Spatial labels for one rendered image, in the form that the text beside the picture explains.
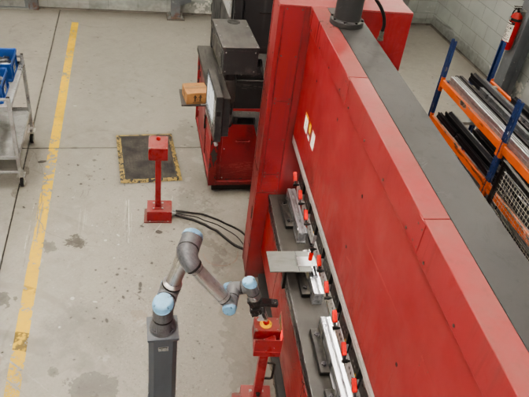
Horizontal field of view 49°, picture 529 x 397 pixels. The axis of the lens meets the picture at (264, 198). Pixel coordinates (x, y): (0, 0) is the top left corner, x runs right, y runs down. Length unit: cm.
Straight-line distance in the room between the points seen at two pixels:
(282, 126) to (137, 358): 192
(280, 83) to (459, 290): 239
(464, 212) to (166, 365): 216
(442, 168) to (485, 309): 71
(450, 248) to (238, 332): 281
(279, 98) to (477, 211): 210
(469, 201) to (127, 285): 324
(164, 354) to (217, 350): 90
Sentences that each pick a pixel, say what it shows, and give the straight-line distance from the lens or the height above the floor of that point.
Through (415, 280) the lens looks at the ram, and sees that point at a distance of 215.
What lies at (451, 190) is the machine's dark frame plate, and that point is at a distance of 222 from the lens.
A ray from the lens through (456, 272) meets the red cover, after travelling 187.
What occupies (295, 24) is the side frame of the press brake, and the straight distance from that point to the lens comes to 376.
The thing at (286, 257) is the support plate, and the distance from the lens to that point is 368.
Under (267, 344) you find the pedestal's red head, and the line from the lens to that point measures 349.
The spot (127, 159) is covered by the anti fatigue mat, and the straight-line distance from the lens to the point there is 620.
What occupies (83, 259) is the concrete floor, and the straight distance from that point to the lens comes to 509.
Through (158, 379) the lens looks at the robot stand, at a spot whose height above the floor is 40.
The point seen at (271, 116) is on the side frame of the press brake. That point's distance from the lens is 401.
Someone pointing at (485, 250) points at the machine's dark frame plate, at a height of 230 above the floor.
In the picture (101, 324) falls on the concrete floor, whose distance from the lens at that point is 459.
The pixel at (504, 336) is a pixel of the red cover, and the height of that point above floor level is 230.
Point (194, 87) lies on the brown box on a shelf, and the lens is 524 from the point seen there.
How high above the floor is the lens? 347
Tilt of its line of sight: 37 degrees down
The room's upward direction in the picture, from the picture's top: 8 degrees clockwise
